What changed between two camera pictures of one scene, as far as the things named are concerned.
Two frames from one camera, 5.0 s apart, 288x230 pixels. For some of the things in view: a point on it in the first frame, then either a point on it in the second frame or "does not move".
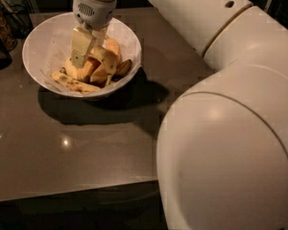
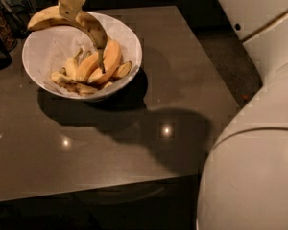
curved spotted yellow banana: (107, 59) → (83, 20)
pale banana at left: (70, 69) does not move
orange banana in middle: (87, 70) does not move
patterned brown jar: (1, 27) does not move
